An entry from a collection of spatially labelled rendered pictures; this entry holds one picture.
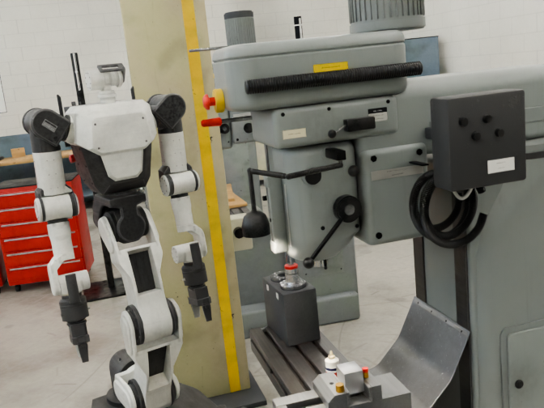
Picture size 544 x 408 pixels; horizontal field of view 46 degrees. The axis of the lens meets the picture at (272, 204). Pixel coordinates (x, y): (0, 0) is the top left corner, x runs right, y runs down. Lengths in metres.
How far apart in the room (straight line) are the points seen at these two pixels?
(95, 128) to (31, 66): 8.52
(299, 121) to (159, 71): 1.85
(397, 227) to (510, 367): 0.52
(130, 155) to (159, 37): 1.26
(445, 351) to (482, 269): 0.28
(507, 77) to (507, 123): 0.34
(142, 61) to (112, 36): 7.31
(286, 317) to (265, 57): 0.97
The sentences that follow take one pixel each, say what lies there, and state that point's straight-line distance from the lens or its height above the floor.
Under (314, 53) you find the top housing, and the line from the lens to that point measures 1.58.
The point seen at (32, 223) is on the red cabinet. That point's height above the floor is 0.65.
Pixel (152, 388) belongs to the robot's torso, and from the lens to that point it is 2.43.
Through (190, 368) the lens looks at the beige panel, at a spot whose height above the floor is 0.23.
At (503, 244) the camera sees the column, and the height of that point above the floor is 1.30.
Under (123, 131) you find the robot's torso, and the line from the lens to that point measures 2.18.
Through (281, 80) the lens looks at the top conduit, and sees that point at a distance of 1.51.
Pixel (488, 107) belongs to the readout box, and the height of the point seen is 1.69.
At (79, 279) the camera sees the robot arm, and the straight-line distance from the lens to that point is 2.23.
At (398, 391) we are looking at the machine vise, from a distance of 1.77.
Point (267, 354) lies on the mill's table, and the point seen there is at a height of 0.90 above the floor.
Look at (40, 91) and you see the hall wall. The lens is 10.64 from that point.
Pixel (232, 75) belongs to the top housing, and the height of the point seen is 1.82.
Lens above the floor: 1.83
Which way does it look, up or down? 12 degrees down
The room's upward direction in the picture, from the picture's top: 6 degrees counter-clockwise
